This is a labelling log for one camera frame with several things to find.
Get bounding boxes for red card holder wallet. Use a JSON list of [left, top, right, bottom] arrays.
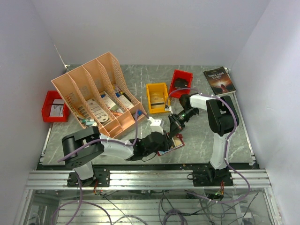
[[157, 134, 185, 156]]

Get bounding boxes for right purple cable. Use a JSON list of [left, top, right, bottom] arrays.
[[165, 88, 251, 204]]

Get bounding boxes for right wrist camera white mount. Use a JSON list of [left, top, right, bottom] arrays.
[[165, 105, 173, 113]]

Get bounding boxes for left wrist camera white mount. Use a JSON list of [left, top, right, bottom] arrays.
[[148, 117, 164, 135]]

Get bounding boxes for aluminium mounting rail frame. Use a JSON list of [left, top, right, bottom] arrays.
[[14, 169, 283, 225]]

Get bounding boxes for gold card in bin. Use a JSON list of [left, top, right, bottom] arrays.
[[150, 92, 165, 109]]

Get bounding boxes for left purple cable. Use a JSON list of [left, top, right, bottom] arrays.
[[50, 109, 150, 225]]

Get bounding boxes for pink file organizer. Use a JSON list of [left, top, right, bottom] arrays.
[[52, 52, 145, 138]]

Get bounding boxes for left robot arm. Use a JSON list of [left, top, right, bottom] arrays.
[[58, 127, 173, 187]]

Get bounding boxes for white cards in left bin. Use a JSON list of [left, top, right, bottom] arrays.
[[49, 99, 64, 117]]

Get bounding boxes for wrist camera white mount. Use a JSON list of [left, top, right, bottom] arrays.
[[148, 117, 164, 135], [165, 105, 173, 113]]

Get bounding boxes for black credit card stack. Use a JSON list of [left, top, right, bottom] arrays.
[[174, 78, 189, 89]]

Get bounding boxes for dark paperback book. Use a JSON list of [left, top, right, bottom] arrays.
[[203, 67, 236, 96]]

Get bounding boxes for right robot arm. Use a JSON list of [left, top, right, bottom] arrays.
[[168, 93, 239, 187]]

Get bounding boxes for purple cable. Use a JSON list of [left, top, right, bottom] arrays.
[[165, 88, 251, 204], [50, 109, 150, 225]]

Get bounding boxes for yellow plastic bin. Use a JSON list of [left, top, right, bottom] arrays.
[[146, 82, 168, 114]]

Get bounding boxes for red bin with cards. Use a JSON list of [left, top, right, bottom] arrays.
[[169, 69, 193, 98]]

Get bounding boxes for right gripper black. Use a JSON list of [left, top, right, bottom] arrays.
[[168, 107, 197, 138]]

